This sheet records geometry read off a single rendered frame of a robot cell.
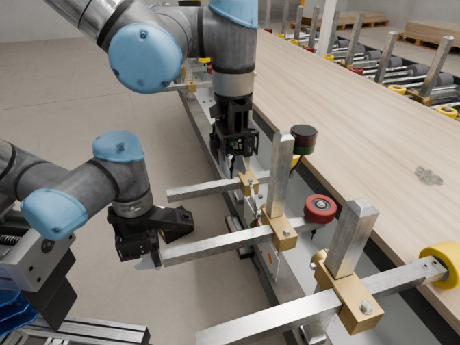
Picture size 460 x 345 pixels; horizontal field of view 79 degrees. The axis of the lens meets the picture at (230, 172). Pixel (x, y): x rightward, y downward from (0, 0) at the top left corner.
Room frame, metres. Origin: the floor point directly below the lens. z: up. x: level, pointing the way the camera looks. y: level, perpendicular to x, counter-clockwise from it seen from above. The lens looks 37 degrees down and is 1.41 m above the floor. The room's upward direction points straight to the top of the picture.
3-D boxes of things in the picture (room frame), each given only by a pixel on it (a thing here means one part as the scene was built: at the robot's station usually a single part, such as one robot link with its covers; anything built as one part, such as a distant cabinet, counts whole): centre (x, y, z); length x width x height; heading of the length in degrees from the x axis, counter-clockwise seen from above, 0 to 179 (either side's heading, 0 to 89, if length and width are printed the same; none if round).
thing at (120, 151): (0.39, 0.19, 1.13); 0.09 x 0.08 x 0.11; 151
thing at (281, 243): (0.51, -0.13, 0.85); 0.14 x 0.06 x 0.05; 17
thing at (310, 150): (0.55, -0.16, 1.08); 0.06 x 0.06 x 0.02
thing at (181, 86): (1.67, 0.29, 0.80); 0.44 x 0.03 x 0.04; 107
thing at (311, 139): (0.55, -0.16, 1.10); 0.06 x 0.06 x 0.02
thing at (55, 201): (0.32, 0.25, 1.12); 0.11 x 0.11 x 0.08; 61
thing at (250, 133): (0.49, -0.01, 1.16); 0.09 x 0.08 x 0.12; 17
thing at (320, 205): (0.53, -0.24, 0.85); 0.08 x 0.08 x 0.11
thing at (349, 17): (8.46, -2.99, 0.23); 2.42 x 0.76 x 0.17; 114
